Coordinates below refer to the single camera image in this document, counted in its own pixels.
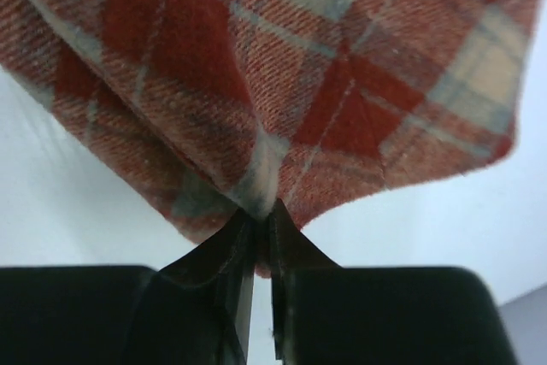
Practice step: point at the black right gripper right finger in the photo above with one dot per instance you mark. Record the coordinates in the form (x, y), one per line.
(327, 314)

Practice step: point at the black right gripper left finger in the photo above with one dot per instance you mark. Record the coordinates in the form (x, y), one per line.
(196, 310)

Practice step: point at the red plaid skirt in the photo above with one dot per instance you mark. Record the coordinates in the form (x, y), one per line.
(203, 106)

